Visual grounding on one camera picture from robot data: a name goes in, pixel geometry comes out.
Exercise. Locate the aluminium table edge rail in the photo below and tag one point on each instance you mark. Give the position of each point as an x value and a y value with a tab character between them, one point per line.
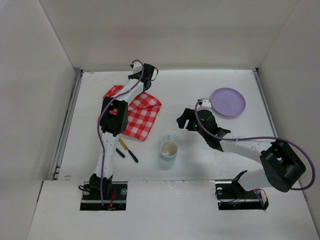
259	86

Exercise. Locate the gold fork teal handle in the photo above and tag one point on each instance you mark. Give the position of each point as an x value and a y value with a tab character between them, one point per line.
120	153

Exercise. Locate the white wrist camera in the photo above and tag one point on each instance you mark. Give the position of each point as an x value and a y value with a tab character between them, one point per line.
204	104
136	67

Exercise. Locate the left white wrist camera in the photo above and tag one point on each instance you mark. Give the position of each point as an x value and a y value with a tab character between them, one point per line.
136	67

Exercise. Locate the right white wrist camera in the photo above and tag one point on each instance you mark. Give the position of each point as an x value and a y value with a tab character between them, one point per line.
204	104

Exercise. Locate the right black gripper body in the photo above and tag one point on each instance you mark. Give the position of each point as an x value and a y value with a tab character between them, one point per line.
189	120

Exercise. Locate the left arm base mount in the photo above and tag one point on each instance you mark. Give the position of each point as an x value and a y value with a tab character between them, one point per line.
115	200

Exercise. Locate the light blue mug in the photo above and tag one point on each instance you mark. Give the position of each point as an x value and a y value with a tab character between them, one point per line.
168	149

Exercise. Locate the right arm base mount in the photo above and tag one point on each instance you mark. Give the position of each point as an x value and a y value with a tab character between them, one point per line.
231	196

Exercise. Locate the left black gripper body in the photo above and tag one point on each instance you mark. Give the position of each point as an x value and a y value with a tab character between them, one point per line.
149	75

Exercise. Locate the lilac round plate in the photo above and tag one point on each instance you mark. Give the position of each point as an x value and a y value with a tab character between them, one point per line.
228	102

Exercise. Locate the red white checkered cloth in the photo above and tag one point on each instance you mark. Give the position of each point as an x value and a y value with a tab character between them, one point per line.
142	114

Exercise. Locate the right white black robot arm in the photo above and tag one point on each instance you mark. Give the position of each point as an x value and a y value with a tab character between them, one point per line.
281	167

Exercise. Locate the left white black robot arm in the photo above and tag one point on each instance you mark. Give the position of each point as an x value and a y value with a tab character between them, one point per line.
113	121

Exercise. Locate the gold knife teal handle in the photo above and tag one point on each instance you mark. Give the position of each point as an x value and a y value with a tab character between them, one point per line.
129	151

